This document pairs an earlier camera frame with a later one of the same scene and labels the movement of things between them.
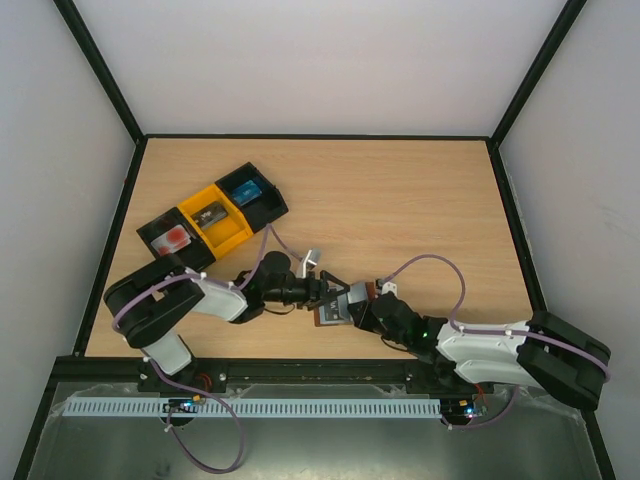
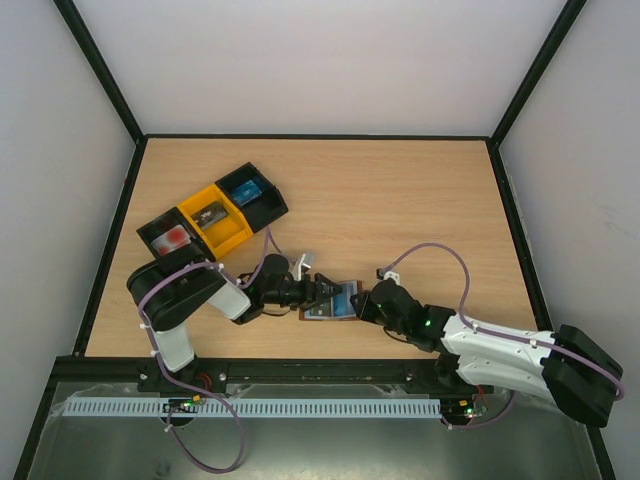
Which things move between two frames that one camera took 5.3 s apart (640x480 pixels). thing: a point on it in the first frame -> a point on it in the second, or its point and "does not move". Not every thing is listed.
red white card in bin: [172, 241] does not move
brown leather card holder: [370, 292] -> [336, 306]
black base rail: [422, 370] does not move
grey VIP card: [336, 311] -> [307, 313]
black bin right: [255, 196] does not move
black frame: [137, 139] does not move
